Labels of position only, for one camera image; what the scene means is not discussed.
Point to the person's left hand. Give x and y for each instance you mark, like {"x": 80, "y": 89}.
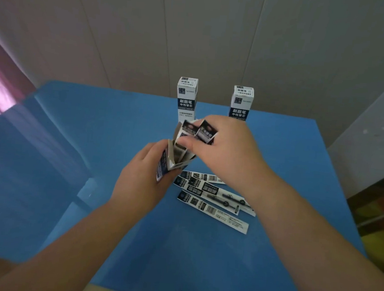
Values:
{"x": 136, "y": 182}

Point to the person's right hand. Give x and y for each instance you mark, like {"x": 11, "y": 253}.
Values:
{"x": 231, "y": 153}

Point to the person's left fingers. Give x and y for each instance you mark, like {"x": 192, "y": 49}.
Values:
{"x": 155, "y": 147}

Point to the person's right thumb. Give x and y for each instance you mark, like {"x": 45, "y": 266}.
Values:
{"x": 194, "y": 143}

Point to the bundle of pen refill packets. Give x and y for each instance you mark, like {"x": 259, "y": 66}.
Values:
{"x": 198, "y": 129}

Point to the person's right forearm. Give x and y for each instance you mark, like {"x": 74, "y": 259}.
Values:
{"x": 310, "y": 245}

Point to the person's left forearm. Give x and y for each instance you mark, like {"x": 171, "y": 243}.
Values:
{"x": 70, "y": 253}

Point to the pen refill packet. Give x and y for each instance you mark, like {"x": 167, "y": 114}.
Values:
{"x": 188, "y": 187}
{"x": 221, "y": 194}
{"x": 206, "y": 177}
{"x": 213, "y": 211}

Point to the white pen refill box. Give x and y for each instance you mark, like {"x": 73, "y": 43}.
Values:
{"x": 186, "y": 98}
{"x": 242, "y": 103}

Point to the pink curtain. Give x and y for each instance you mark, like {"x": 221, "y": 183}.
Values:
{"x": 1, "y": 82}

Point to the colourful patterned furniture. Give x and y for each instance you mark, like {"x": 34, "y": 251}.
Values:
{"x": 378, "y": 221}

